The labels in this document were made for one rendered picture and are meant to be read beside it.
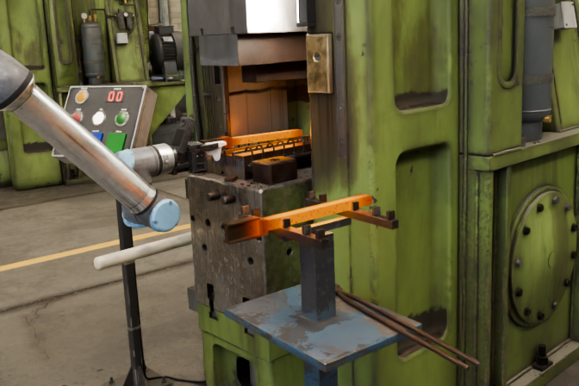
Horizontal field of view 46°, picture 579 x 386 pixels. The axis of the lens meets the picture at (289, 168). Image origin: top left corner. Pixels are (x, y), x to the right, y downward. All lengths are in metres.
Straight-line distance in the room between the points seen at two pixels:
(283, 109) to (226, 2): 0.60
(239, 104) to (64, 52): 4.54
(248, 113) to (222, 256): 0.55
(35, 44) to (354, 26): 5.26
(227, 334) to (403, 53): 1.07
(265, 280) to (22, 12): 5.22
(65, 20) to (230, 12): 4.83
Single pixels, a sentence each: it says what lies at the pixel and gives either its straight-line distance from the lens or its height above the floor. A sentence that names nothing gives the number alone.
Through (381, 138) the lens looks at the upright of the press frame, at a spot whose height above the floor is 1.06.
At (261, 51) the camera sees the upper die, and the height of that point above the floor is 1.31.
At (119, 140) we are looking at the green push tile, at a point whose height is 1.02.
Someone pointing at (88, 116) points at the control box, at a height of 1.09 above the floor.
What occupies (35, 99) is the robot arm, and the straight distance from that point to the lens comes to 1.69.
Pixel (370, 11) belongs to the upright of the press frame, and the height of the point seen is 1.41.
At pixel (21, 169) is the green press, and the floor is 0.20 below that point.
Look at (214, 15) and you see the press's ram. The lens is 2.18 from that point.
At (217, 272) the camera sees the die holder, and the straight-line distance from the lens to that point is 2.26.
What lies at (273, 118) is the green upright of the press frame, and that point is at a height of 1.05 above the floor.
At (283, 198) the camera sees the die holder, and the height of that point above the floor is 0.87.
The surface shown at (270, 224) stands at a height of 0.95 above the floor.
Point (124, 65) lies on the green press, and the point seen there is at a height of 1.12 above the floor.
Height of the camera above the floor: 1.36
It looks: 11 degrees down
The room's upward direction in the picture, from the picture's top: 2 degrees counter-clockwise
